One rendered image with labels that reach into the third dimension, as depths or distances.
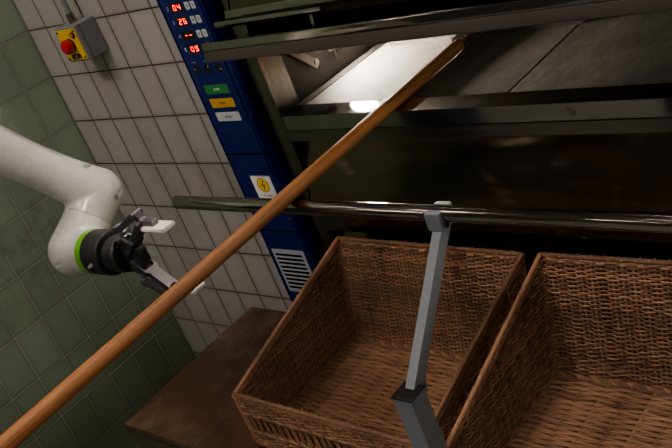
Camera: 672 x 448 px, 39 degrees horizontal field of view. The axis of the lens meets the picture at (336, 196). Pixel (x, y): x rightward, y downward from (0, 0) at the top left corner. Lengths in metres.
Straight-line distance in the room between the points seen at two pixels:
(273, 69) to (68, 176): 0.59
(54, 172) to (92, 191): 0.08
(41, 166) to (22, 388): 1.13
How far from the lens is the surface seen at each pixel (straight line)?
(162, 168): 2.80
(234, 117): 2.39
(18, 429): 1.52
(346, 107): 2.21
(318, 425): 2.04
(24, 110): 2.94
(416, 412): 1.59
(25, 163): 2.00
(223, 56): 2.12
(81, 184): 2.02
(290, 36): 1.95
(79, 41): 2.65
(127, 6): 2.54
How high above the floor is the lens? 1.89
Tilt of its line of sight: 23 degrees down
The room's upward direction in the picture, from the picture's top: 22 degrees counter-clockwise
